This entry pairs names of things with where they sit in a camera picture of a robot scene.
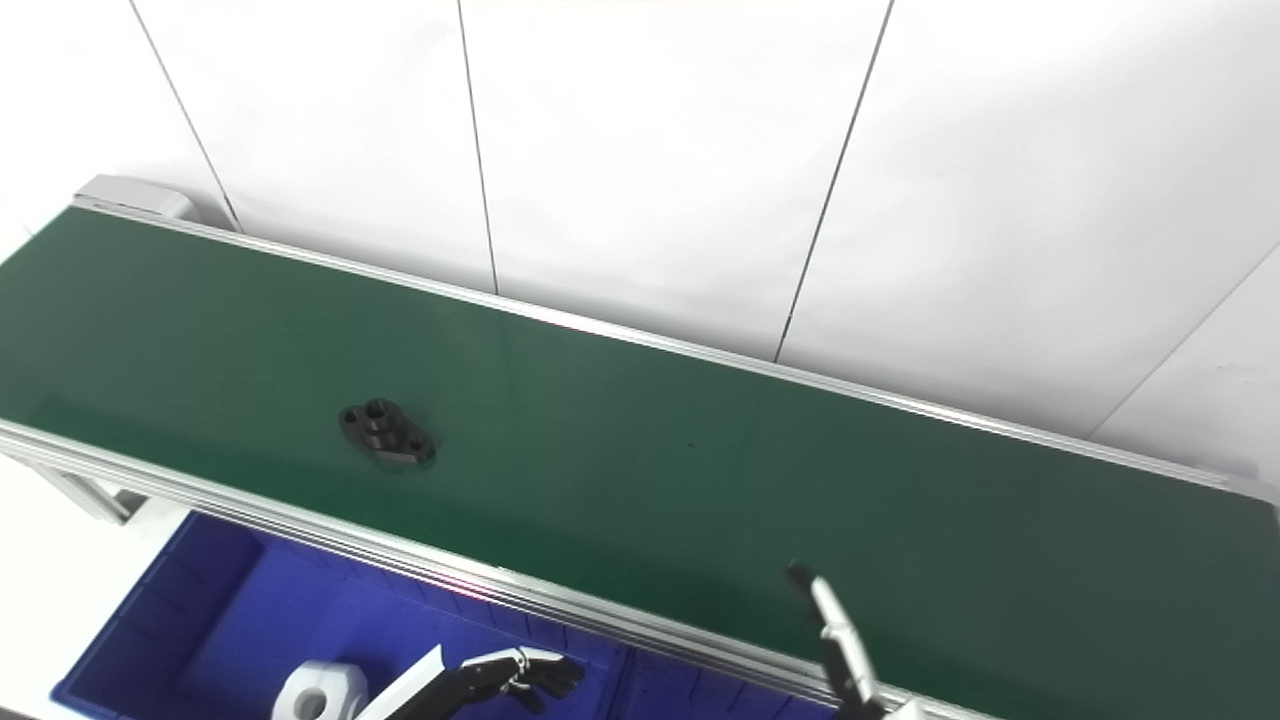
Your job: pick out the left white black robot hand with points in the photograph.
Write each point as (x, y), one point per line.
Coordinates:
(470, 685)

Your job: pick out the blue plastic bin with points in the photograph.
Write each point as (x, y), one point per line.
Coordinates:
(200, 620)
(700, 695)

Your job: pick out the green conveyor belt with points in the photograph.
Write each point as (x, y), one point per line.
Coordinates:
(640, 480)
(300, 527)

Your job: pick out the grey conveyor end housing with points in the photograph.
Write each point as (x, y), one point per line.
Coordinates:
(135, 195)

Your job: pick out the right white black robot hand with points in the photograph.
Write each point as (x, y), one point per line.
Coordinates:
(845, 660)

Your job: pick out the black flange part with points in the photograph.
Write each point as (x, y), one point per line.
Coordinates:
(385, 432)

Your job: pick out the aluminium conveyor leg bracket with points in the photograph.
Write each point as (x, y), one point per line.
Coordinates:
(95, 495)

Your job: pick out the white hexagonal part with hole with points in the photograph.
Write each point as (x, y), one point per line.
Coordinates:
(335, 685)

